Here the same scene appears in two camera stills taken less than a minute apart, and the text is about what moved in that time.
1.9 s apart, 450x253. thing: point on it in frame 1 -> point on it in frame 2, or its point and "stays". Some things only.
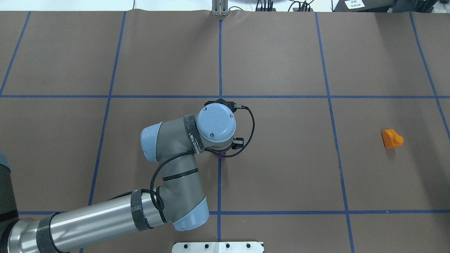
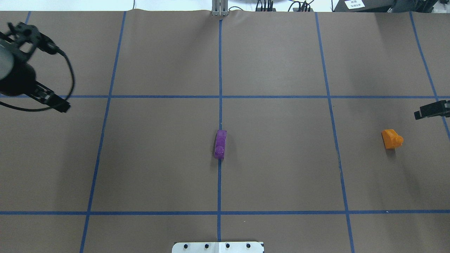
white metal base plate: [218, 247] stays
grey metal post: [219, 7] stays
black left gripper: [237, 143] -> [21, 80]
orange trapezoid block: [391, 140] stays
